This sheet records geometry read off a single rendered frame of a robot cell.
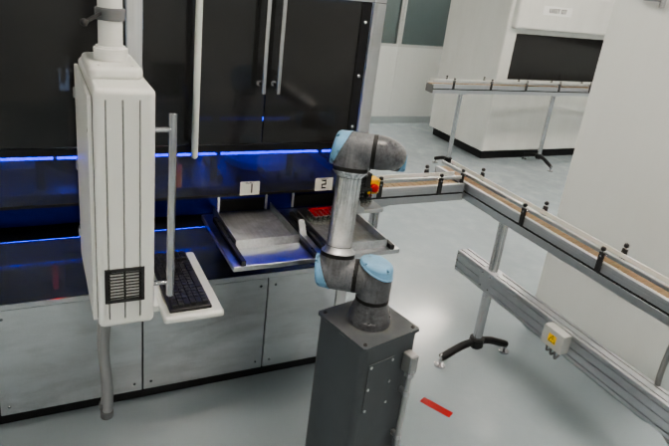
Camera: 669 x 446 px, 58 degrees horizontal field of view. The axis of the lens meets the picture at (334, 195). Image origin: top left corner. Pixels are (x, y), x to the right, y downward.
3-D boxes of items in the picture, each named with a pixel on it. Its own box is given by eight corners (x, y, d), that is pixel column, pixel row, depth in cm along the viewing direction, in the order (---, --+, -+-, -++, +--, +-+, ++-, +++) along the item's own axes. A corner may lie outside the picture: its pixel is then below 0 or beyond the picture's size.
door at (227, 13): (142, 145, 227) (142, -20, 206) (260, 142, 247) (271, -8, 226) (142, 145, 227) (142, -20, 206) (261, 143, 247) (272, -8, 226)
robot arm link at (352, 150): (353, 298, 200) (378, 134, 191) (309, 290, 201) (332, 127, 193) (355, 287, 212) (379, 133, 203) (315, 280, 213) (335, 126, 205)
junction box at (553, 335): (540, 339, 273) (545, 323, 269) (548, 337, 275) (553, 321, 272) (558, 355, 263) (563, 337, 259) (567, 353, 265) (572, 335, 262)
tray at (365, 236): (297, 218, 263) (297, 210, 261) (349, 214, 274) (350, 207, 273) (329, 253, 235) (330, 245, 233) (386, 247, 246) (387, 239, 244)
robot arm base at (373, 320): (398, 325, 209) (403, 300, 206) (366, 336, 200) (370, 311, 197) (370, 304, 220) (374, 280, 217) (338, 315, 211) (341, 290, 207)
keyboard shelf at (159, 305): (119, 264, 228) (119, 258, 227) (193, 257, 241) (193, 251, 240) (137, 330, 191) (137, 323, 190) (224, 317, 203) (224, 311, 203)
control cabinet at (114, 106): (80, 257, 226) (71, 44, 198) (133, 251, 234) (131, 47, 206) (92, 332, 184) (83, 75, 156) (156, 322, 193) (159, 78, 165)
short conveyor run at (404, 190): (348, 209, 288) (352, 179, 283) (334, 197, 301) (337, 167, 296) (463, 201, 318) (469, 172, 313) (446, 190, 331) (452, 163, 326)
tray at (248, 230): (212, 213, 257) (212, 205, 256) (270, 209, 268) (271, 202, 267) (235, 249, 229) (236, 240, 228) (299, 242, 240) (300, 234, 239)
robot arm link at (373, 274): (388, 307, 201) (394, 271, 196) (348, 300, 202) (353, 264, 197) (390, 289, 212) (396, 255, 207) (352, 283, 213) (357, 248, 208)
